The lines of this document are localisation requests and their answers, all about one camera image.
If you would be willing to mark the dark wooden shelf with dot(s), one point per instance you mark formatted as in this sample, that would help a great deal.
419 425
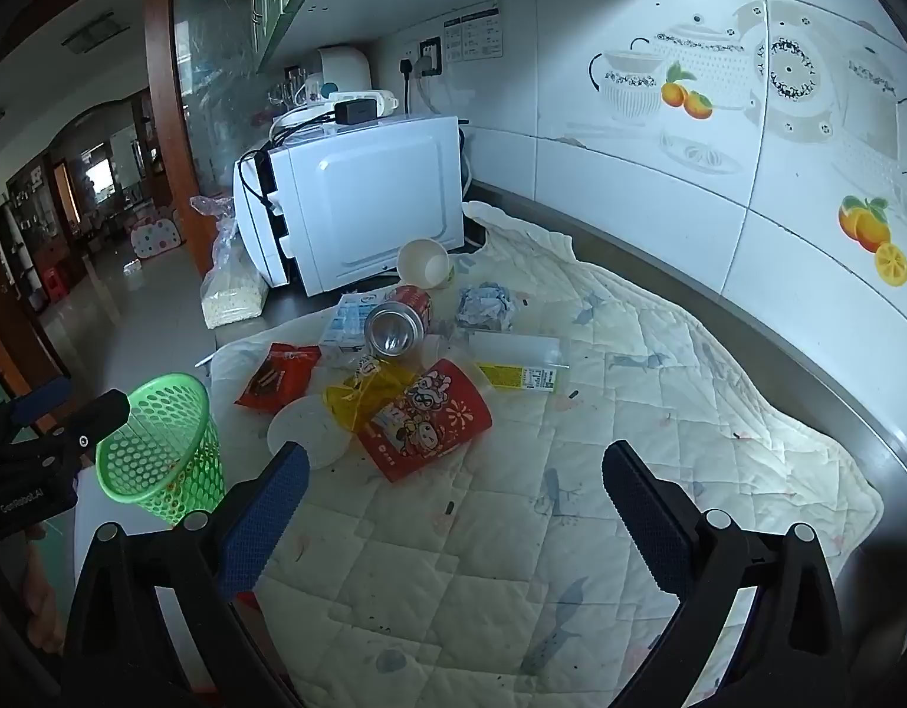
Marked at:
18 251

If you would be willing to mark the polka-dot play tent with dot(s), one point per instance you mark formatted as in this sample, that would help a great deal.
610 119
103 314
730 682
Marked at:
155 234

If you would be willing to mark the red plastic stool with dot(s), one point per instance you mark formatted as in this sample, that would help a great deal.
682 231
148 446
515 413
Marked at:
52 282

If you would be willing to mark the cream quilted blanket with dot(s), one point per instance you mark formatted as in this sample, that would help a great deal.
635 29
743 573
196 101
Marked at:
534 531

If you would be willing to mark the red printed paper bowl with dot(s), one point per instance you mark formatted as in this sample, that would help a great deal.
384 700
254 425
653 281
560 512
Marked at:
431 420

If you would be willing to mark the white paper cup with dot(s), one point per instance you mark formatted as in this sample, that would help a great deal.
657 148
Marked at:
424 262

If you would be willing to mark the clear bottle yellow label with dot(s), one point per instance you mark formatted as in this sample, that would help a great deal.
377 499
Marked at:
512 361

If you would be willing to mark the wall socket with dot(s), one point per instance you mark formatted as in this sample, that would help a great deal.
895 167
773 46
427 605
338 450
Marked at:
420 57

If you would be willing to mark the wall notice sticker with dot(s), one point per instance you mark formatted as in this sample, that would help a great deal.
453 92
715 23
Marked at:
473 33

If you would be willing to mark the yellow plastic wrapper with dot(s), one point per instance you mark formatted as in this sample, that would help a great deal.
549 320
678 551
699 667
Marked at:
361 394

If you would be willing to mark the blue white milk carton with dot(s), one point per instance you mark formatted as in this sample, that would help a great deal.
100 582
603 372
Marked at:
346 321

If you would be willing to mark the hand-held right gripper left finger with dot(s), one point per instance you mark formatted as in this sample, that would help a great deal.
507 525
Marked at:
265 523

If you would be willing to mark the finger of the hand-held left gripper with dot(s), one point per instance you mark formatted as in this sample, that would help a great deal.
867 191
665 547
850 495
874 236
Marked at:
92 420
37 398

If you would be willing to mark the person's left hand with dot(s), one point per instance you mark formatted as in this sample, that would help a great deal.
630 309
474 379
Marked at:
44 597

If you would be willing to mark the white microwave oven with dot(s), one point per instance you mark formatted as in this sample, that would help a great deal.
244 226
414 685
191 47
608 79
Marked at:
380 199

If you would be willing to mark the green plastic mesh basket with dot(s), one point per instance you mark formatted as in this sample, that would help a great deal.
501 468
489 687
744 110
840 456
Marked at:
166 450

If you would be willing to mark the plastic bag of white grains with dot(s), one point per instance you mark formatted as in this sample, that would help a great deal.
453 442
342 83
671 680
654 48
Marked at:
232 295

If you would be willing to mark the black power adapter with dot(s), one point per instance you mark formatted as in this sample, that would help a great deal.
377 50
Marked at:
355 111

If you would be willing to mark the red drink can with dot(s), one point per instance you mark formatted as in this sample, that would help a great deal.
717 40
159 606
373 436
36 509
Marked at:
398 321

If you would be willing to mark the ceiling vent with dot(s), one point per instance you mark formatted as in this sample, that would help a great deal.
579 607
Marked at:
94 32

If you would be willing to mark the brown wooden door frame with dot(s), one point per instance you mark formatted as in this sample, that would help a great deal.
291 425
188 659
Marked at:
162 88

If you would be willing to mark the red snack packet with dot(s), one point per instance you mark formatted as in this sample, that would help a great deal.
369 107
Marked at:
276 376

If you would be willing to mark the blue white wrapper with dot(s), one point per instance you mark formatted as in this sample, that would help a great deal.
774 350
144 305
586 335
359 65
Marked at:
484 307

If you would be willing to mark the white mug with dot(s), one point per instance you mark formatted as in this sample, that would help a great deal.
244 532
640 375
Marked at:
310 94

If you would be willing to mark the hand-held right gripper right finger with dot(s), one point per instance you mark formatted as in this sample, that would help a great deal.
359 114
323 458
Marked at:
645 523

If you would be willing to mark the white round lid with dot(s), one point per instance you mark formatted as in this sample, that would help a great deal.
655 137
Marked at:
306 428

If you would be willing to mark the white power strip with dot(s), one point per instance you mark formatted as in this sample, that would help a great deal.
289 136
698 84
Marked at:
386 102

